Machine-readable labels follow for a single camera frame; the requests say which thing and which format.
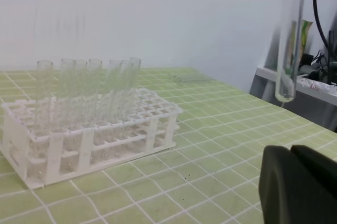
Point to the white plastic test tube rack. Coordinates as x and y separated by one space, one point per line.
41 160

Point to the clear test tube leaning left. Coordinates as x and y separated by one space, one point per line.
44 74

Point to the clear glass test tube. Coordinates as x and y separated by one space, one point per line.
289 49

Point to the clear test tube in rack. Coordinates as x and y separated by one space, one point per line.
124 79
78 91
91 92
63 95
109 88
135 69

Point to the grey shelf with clutter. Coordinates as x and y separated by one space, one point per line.
314 100

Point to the spare glass tubes pile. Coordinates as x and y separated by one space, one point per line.
189 78

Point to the green grid tablecloth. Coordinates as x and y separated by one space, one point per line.
211 176

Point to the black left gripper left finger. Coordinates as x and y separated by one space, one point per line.
297 185

